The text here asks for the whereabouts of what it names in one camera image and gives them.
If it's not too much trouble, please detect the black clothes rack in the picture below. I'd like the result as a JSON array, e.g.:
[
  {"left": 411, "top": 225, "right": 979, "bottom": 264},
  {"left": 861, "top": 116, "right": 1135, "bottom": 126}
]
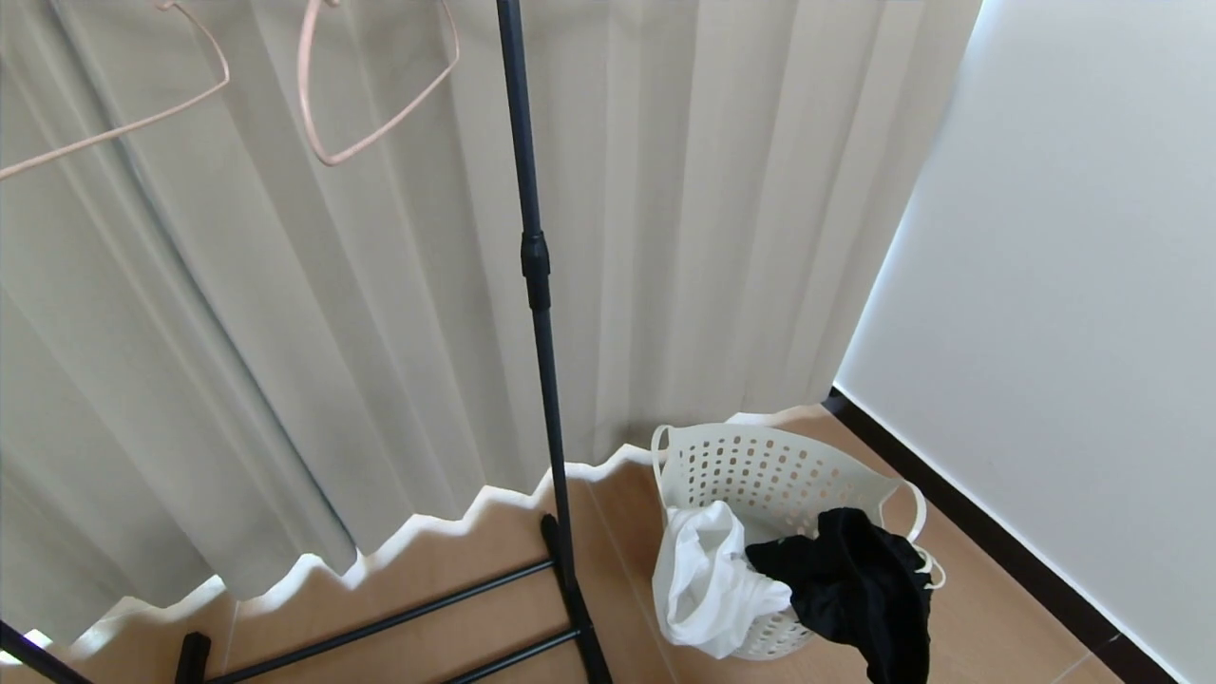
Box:
[{"left": 0, "top": 0, "right": 615, "bottom": 684}]

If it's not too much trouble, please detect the black garment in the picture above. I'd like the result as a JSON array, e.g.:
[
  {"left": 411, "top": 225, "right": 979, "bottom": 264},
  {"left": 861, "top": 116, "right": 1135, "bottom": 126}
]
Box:
[{"left": 745, "top": 506, "right": 938, "bottom": 684}]

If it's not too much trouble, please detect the pink clothes hanger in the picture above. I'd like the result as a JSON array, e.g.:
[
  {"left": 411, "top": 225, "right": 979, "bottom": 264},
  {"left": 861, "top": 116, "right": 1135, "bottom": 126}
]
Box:
[
  {"left": 0, "top": 0, "right": 232, "bottom": 182},
  {"left": 296, "top": 0, "right": 463, "bottom": 168}
]

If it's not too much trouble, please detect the beige curtain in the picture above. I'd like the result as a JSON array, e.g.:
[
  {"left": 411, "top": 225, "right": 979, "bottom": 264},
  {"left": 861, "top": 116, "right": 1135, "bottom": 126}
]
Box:
[{"left": 0, "top": 0, "right": 985, "bottom": 658}]

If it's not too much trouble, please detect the white laundry basket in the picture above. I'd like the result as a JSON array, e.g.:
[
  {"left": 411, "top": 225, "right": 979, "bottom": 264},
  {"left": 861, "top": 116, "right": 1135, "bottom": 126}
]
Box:
[{"left": 650, "top": 422, "right": 947, "bottom": 662}]

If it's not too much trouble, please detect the white garment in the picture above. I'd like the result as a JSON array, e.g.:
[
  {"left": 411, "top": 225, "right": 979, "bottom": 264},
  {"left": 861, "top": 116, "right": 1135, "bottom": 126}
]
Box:
[{"left": 651, "top": 500, "right": 795, "bottom": 659}]

